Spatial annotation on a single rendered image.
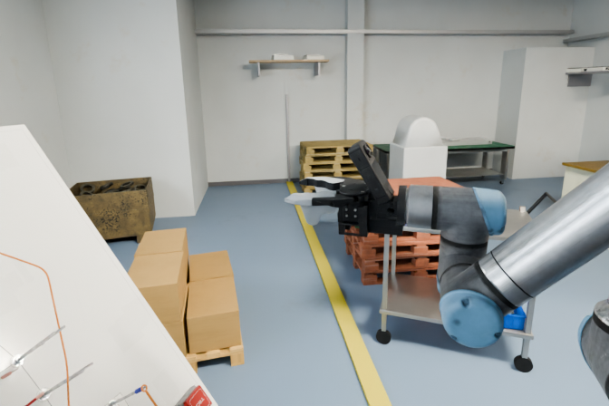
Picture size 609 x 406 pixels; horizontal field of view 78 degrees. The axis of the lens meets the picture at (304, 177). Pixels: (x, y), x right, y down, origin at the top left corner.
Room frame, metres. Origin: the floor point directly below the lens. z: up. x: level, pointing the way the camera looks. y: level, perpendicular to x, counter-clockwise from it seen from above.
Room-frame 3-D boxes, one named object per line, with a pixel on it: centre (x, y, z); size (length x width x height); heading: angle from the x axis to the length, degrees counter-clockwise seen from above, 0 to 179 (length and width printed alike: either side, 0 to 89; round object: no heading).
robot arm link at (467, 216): (0.60, -0.27, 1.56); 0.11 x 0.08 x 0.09; 72
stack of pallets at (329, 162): (6.60, -0.53, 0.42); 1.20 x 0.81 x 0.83; 97
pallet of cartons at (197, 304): (2.55, 0.88, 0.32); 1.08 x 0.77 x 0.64; 10
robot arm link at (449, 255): (0.58, -0.26, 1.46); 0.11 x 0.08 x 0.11; 162
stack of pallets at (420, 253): (3.53, -1.01, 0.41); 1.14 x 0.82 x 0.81; 97
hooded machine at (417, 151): (5.51, -1.70, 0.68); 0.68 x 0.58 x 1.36; 98
